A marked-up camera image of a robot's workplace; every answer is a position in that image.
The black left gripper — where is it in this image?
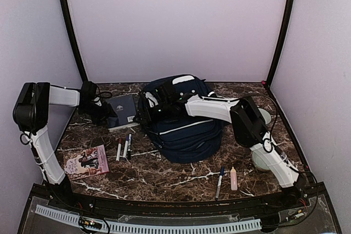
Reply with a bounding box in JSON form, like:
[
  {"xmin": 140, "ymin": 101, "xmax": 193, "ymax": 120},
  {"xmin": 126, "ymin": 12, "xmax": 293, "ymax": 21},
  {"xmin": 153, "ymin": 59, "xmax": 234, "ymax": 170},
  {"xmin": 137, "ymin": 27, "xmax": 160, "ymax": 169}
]
[{"xmin": 79, "ymin": 101, "xmax": 118, "ymax": 126}]

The dark blue hardcover book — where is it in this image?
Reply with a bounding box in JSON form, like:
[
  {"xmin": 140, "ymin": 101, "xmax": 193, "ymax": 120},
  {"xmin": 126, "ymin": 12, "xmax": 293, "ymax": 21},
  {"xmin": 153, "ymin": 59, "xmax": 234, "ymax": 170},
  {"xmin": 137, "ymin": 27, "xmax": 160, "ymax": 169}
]
[{"xmin": 107, "ymin": 94, "xmax": 138, "ymax": 132}]

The navy blue student backpack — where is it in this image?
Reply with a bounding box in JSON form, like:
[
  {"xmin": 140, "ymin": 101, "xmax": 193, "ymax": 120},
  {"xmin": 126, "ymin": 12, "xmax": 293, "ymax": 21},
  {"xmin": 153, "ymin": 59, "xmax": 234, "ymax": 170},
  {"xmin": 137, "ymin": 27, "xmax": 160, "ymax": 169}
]
[{"xmin": 137, "ymin": 75, "xmax": 225, "ymax": 163}]

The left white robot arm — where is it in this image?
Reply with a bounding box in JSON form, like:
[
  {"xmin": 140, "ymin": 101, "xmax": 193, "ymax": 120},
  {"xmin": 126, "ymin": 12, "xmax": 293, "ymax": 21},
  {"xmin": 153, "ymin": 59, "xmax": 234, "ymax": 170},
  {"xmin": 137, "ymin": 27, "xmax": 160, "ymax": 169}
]
[{"xmin": 13, "ymin": 81, "xmax": 117, "ymax": 210}]

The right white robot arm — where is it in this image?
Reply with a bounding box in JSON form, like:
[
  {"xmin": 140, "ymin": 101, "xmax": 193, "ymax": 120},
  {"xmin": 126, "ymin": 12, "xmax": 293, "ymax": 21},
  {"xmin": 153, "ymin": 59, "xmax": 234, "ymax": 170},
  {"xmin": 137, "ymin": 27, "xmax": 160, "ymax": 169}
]
[{"xmin": 134, "ymin": 76, "xmax": 304, "ymax": 209}]

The blue cap marker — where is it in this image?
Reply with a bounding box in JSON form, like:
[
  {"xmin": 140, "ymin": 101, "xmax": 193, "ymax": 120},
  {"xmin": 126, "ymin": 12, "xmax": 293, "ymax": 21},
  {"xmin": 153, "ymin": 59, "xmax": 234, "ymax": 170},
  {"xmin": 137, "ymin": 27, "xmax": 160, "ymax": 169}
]
[{"xmin": 122, "ymin": 135, "xmax": 129, "ymax": 160}]

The red cap marker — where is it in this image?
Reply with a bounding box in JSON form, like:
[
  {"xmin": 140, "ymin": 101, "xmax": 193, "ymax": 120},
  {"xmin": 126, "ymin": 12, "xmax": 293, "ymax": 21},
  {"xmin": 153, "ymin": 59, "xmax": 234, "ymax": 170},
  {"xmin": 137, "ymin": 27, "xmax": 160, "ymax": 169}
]
[{"xmin": 116, "ymin": 138, "xmax": 122, "ymax": 162}]

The pink cover book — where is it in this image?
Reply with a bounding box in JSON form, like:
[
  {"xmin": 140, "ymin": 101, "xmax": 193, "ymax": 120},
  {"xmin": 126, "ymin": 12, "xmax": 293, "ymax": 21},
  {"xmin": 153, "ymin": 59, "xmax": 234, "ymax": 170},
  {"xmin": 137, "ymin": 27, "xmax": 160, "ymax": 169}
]
[{"xmin": 63, "ymin": 145, "xmax": 110, "ymax": 181}]

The blue pen near front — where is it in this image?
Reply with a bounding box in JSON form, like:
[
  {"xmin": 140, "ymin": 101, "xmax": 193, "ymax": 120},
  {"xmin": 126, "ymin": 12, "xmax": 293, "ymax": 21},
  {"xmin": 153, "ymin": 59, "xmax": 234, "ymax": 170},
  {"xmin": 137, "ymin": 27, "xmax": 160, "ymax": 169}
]
[{"xmin": 215, "ymin": 166, "xmax": 225, "ymax": 201}]

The pink highlighter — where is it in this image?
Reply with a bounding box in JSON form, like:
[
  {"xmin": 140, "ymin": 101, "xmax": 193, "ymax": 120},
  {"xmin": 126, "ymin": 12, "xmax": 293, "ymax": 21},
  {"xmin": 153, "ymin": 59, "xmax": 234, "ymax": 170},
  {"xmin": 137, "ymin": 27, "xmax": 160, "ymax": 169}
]
[{"xmin": 230, "ymin": 167, "xmax": 238, "ymax": 191}]

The far green ceramic bowl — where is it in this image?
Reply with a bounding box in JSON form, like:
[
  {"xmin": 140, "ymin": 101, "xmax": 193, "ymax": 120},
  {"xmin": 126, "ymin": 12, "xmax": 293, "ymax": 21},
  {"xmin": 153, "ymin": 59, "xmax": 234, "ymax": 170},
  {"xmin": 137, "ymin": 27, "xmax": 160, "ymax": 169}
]
[{"xmin": 259, "ymin": 108, "xmax": 272, "ymax": 124}]

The green ceramic bowl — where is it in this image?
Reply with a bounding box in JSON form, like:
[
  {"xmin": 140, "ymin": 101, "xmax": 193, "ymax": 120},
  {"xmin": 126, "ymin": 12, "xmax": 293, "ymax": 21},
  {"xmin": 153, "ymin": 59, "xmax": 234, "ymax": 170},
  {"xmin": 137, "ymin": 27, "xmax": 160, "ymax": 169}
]
[
  {"xmin": 259, "ymin": 108, "xmax": 272, "ymax": 124},
  {"xmin": 251, "ymin": 150, "xmax": 270, "ymax": 172}
]

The near green ceramic bowl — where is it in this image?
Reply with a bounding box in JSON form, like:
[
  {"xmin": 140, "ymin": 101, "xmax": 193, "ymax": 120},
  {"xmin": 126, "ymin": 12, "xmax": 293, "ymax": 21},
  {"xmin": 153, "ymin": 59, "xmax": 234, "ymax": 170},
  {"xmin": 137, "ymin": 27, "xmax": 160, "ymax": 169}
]
[{"xmin": 251, "ymin": 150, "xmax": 270, "ymax": 172}]

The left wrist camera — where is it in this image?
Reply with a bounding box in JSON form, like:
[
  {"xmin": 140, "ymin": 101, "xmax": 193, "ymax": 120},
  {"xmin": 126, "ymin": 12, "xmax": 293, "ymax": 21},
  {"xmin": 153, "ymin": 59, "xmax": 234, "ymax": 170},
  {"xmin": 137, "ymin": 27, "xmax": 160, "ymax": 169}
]
[{"xmin": 92, "ymin": 92, "xmax": 105, "ymax": 107}]

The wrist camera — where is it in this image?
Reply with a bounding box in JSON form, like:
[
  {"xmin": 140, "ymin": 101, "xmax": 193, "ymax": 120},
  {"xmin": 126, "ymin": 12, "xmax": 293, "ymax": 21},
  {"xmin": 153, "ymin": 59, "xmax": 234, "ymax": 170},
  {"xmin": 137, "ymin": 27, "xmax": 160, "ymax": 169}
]
[
  {"xmin": 92, "ymin": 92, "xmax": 105, "ymax": 107},
  {"xmin": 144, "ymin": 92, "xmax": 160, "ymax": 108}
]

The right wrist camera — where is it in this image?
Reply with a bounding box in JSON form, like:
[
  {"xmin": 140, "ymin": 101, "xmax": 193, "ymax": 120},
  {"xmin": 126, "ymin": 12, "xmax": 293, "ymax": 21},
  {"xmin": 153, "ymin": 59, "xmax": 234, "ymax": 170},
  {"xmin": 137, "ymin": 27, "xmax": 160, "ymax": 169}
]
[{"xmin": 144, "ymin": 92, "xmax": 160, "ymax": 108}]

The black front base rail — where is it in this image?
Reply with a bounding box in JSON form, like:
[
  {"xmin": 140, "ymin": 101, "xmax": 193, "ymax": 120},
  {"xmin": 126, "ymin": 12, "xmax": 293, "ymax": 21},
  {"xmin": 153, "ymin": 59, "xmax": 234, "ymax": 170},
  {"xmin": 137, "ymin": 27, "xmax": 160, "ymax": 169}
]
[{"xmin": 23, "ymin": 182, "xmax": 327, "ymax": 218}]

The white slotted cable duct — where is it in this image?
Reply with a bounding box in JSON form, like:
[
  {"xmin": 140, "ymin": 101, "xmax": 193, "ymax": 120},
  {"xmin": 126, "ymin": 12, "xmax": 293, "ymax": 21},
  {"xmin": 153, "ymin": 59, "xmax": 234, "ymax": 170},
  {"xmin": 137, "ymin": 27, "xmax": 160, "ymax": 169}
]
[{"xmin": 35, "ymin": 205, "xmax": 262, "ymax": 233}]

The left black frame post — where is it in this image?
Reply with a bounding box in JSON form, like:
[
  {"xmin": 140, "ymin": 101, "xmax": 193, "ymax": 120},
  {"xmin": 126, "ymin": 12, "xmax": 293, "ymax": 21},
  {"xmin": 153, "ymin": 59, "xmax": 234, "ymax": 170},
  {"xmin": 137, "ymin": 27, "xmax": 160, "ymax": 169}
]
[{"xmin": 59, "ymin": 0, "xmax": 88, "ymax": 82}]

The black frame post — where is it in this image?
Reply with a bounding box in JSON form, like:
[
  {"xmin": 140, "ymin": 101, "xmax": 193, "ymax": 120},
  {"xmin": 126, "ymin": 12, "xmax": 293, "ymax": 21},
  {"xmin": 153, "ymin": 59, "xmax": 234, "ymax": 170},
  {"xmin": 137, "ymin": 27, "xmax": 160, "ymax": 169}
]
[
  {"xmin": 59, "ymin": 0, "xmax": 88, "ymax": 82},
  {"xmin": 265, "ymin": 0, "xmax": 294, "ymax": 88}
]

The right black frame post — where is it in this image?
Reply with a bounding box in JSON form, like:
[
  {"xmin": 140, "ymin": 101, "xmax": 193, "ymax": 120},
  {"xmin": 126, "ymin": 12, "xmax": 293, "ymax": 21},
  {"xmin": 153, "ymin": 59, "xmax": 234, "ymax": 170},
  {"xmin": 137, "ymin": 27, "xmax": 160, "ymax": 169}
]
[{"xmin": 265, "ymin": 0, "xmax": 294, "ymax": 88}]

